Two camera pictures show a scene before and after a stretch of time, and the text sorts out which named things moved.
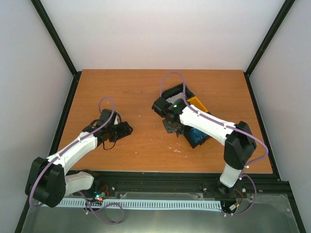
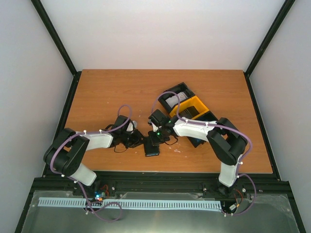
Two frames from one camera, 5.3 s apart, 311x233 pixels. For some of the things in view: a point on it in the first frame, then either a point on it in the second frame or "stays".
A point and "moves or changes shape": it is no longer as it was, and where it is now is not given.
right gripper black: x=181 y=126 to x=154 y=141
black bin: x=176 y=90 stays
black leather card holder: x=171 y=129 moves or changes shape
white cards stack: x=173 y=98 stays
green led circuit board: x=99 y=195 stays
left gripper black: x=125 y=131 to x=137 y=141
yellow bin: x=195 y=101 stays
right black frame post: x=281 y=16 stays
